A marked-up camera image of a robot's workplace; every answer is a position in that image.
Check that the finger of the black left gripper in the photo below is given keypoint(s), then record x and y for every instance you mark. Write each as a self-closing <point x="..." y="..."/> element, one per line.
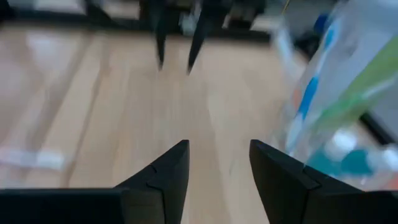
<point x="161" y="37"/>
<point x="202" y="34"/>

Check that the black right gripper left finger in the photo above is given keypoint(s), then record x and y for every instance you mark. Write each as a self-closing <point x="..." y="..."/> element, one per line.
<point x="169" y="193"/>

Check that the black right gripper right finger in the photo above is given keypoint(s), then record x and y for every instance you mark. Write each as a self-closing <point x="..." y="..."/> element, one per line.
<point x="283" y="193"/>

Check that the blue toothbrush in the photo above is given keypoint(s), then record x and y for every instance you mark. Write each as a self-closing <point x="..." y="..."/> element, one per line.
<point x="308" y="96"/>

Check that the green toothbrush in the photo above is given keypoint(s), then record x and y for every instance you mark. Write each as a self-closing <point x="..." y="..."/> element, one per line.
<point x="46" y="159"/>

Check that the white disinfecting wipes canister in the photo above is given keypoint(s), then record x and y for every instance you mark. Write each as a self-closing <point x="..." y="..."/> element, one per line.
<point x="367" y="62"/>

